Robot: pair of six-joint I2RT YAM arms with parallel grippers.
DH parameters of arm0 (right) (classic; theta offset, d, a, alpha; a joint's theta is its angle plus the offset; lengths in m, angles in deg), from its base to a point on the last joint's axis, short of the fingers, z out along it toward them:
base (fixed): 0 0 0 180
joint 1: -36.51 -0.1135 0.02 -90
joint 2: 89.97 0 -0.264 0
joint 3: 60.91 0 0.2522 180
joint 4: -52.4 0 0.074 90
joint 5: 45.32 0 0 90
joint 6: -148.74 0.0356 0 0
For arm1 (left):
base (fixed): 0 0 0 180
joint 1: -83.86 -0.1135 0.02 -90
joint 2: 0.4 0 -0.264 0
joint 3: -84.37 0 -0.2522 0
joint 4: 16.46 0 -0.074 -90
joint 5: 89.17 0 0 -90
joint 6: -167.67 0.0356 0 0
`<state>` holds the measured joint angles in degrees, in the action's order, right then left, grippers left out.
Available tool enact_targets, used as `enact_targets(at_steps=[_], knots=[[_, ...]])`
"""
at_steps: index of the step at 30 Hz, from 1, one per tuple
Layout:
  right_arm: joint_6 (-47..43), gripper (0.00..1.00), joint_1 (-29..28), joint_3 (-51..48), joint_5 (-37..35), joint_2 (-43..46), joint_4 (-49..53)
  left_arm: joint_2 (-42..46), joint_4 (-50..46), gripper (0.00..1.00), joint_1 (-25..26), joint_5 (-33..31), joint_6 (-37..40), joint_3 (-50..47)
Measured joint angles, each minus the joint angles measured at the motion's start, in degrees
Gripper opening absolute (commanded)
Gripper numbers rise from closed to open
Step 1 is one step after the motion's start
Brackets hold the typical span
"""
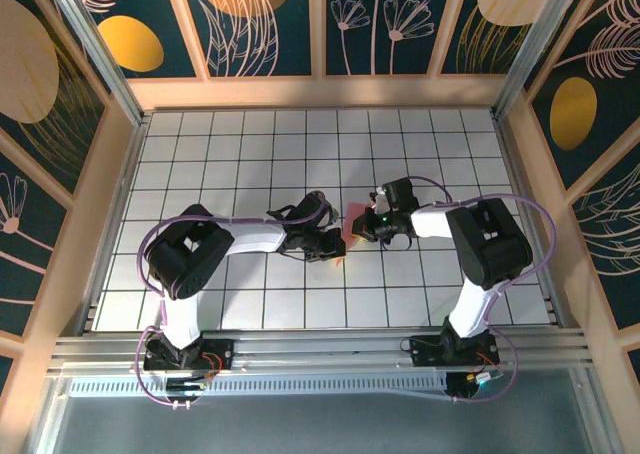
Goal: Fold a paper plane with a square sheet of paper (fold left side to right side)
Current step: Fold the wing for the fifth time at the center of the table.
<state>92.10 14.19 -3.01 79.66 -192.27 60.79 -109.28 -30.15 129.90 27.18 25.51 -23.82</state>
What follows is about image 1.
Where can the single flower wall panel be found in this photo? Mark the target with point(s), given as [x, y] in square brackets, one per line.
[20, 254]

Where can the pink paper sheet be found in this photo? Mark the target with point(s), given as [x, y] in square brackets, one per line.
[356, 214]

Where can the flower outlines wall panel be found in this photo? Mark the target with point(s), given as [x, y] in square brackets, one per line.
[380, 49]

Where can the aluminium corner post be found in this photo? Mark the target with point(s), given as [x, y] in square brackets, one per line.
[532, 49]
[97, 54]

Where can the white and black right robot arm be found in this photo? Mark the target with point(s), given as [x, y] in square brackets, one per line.
[432, 221]

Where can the yellow oval fern wall panel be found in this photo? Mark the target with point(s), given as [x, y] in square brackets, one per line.
[572, 114]

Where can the yellow ovals wall panel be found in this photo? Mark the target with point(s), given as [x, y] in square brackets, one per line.
[130, 44]

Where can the long aluminium mounting rail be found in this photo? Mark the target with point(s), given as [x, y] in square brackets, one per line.
[320, 349]

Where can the aluminium side rail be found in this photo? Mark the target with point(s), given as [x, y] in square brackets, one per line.
[520, 174]
[129, 159]

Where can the leaf outlines wall panel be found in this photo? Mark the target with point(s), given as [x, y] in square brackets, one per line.
[615, 234]

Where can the large beige disc wall panel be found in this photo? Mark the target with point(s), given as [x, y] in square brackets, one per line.
[25, 64]

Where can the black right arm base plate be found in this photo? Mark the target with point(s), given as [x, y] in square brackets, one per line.
[425, 351]

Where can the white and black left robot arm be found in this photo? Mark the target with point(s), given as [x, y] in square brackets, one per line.
[252, 236]

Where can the black controller board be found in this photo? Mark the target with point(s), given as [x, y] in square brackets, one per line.
[462, 386]
[185, 385]

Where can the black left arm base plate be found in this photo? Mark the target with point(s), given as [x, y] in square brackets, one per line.
[220, 349]

